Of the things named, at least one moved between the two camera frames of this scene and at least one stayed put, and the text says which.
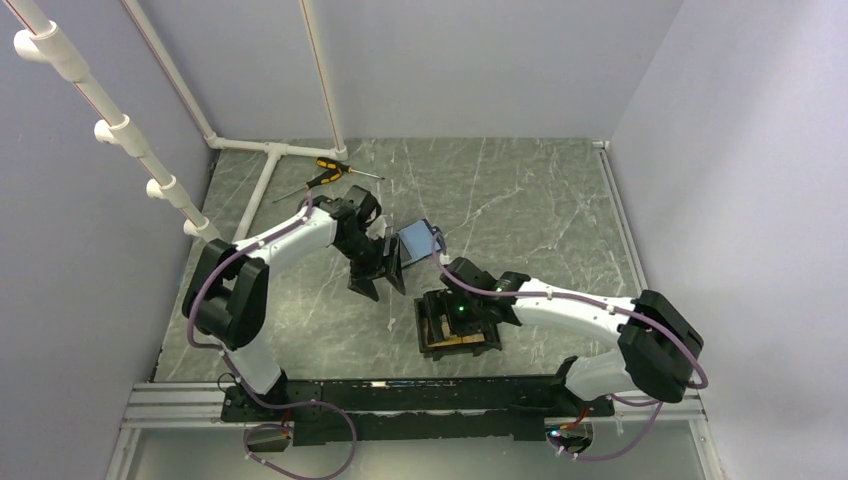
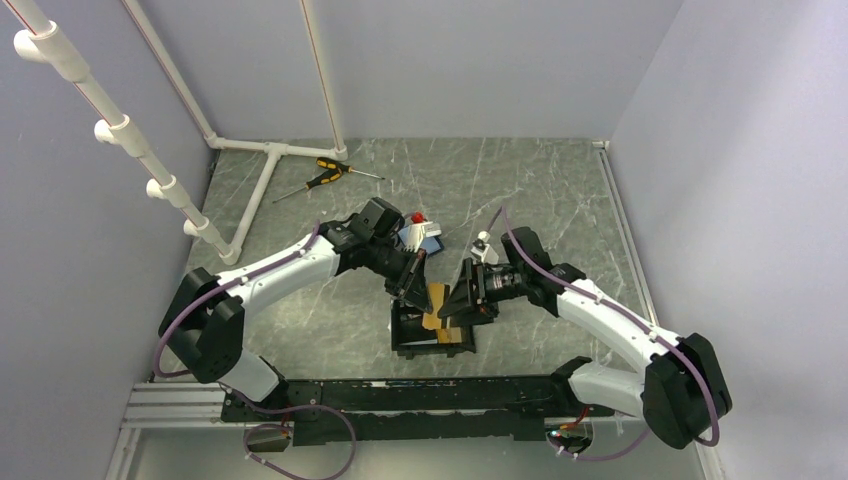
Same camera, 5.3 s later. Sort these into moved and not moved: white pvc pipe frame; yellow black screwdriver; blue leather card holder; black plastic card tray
Moved: black plastic card tray
Not moved: yellow black screwdriver; blue leather card holder; white pvc pipe frame
